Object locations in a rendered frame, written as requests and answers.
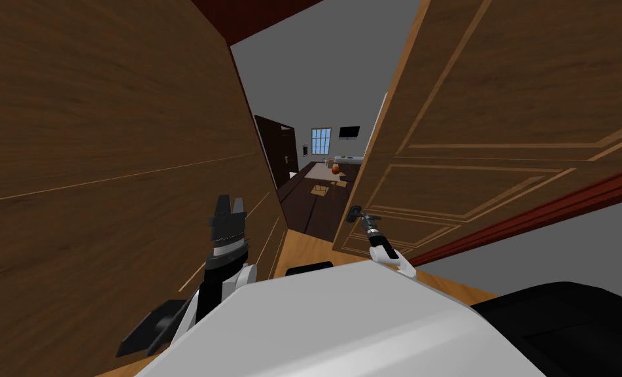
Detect pale dining table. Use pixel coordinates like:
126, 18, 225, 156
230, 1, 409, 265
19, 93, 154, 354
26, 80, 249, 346
303, 162, 349, 202

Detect window with blue panes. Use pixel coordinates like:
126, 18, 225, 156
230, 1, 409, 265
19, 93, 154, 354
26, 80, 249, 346
310, 127, 333, 156

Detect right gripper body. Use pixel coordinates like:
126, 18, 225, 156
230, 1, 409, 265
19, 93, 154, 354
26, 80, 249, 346
360, 211, 383, 236

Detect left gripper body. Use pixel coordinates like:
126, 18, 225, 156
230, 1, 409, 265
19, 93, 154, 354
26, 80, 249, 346
208, 210, 251, 245

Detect brown panelled door leaf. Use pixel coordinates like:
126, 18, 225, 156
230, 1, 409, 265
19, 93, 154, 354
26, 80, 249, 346
332, 0, 622, 261

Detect dark brown door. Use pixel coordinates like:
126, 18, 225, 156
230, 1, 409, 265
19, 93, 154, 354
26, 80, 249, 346
254, 115, 300, 190

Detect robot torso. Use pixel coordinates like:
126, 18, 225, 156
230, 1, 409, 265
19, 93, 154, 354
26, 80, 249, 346
95, 259, 548, 377

